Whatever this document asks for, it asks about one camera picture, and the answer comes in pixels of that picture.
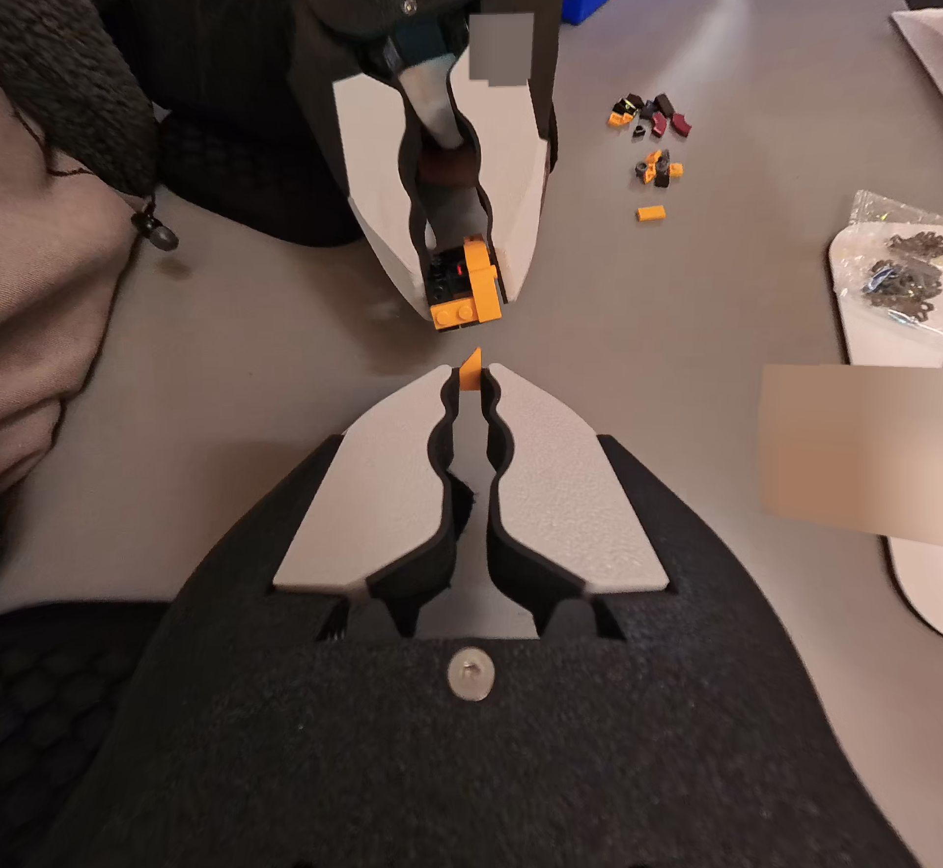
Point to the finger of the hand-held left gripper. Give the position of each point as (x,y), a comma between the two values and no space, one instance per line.
(376,168)
(512,175)

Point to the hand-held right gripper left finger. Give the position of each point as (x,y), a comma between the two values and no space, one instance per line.
(368,499)

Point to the clear plastic bag of parts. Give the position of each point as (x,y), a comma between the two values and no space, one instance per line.
(899,271)

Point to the pile of small lego pieces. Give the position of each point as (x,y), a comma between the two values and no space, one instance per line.
(659,120)

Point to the orange lego brick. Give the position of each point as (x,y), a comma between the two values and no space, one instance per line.
(651,214)

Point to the orange and black lego model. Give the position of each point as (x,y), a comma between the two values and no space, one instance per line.
(479,286)

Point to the beige shirt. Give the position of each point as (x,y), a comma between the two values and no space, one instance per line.
(44,293)

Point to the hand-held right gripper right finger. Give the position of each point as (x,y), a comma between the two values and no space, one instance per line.
(574,499)

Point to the black fleece jacket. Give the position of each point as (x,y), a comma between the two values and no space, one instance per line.
(59,35)

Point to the small orange lego slope piece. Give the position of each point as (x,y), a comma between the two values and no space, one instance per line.
(471,371)

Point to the person's left forearm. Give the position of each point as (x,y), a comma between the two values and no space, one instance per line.
(243,168)

